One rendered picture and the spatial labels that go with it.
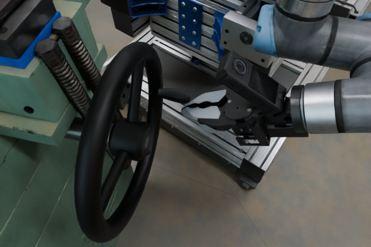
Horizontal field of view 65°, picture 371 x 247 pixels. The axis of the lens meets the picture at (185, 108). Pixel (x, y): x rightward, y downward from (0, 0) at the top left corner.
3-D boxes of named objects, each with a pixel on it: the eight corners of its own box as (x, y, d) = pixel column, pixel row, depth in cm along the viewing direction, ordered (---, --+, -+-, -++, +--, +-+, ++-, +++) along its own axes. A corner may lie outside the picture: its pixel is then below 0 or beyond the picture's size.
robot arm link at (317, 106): (333, 112, 36) (334, 65, 41) (295, 114, 39) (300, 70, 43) (340, 144, 41) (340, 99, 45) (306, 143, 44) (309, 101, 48)
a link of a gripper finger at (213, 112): (188, 138, 55) (233, 138, 50) (173, 121, 51) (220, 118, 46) (192, 125, 57) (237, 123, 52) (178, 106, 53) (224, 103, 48)
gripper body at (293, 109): (236, 147, 51) (309, 148, 44) (216, 118, 45) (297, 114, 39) (243, 112, 55) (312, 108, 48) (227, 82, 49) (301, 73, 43)
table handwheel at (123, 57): (121, 278, 43) (80, 162, 23) (0, 246, 46) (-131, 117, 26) (170, 134, 64) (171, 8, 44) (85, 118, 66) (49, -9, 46)
